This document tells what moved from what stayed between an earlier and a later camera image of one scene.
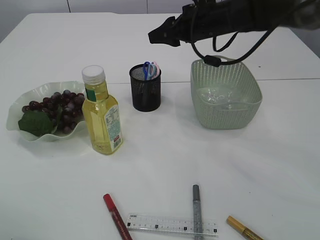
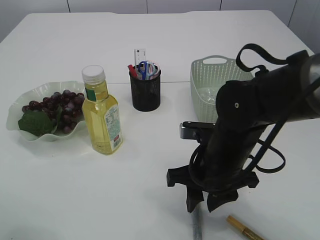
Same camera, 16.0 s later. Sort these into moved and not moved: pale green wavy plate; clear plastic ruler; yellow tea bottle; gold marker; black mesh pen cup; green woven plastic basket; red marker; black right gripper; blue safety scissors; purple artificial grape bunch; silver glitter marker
Moved: red marker; blue safety scissors; black right gripper; clear plastic ruler
Not moved: purple artificial grape bunch; green woven plastic basket; black mesh pen cup; gold marker; pale green wavy plate; silver glitter marker; yellow tea bottle
